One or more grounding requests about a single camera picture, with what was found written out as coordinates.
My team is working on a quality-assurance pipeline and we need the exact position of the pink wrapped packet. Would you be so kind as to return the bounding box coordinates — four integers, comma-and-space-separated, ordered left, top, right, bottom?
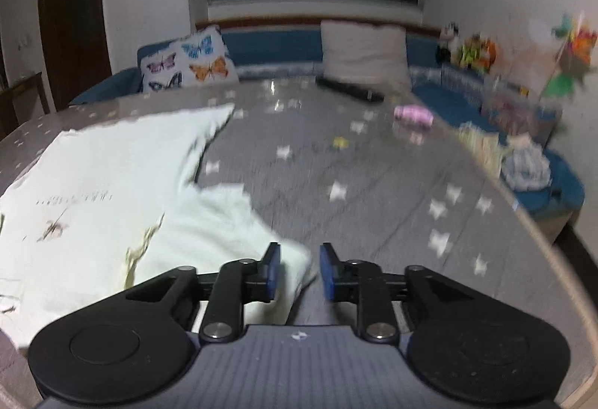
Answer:
393, 104, 434, 129

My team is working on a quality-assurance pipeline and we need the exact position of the blue bench sofa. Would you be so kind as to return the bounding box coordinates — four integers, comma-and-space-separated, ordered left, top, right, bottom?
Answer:
68, 26, 586, 223

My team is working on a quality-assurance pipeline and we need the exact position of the wooden side table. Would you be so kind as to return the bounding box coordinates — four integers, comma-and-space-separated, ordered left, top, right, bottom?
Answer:
0, 73, 51, 139

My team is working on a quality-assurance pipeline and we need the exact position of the clear plastic toy box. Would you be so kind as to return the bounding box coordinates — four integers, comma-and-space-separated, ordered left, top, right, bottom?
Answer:
480, 79, 562, 147

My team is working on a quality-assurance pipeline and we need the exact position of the folded striped cloth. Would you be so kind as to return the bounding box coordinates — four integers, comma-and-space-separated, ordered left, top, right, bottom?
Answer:
501, 144, 551, 191

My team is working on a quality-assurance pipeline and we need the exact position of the beige cushion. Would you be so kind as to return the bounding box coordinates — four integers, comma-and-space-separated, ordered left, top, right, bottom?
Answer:
320, 20, 410, 88

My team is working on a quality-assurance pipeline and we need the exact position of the pale green t-shirt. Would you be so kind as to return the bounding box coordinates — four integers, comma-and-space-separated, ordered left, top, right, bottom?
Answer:
1, 103, 290, 349

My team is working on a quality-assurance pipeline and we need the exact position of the black remote control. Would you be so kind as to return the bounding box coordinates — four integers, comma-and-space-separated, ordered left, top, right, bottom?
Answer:
315, 76, 385, 103

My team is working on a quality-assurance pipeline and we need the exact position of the colourful paper pinwheel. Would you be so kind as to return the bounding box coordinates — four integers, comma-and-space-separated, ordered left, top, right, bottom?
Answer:
540, 12, 597, 98

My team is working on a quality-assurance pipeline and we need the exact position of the butterfly print cushion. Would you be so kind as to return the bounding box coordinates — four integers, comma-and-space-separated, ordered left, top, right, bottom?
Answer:
140, 26, 239, 92

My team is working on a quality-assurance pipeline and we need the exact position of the dark wooden door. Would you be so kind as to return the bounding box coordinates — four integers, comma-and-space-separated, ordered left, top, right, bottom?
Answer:
37, 0, 111, 110

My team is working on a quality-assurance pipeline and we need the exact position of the brown bear plush toy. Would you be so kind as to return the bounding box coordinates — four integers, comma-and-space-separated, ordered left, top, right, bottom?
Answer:
454, 33, 484, 70

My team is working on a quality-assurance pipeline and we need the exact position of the orange fox plush toy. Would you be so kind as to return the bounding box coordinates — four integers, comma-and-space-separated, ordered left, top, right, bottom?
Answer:
477, 39, 497, 73

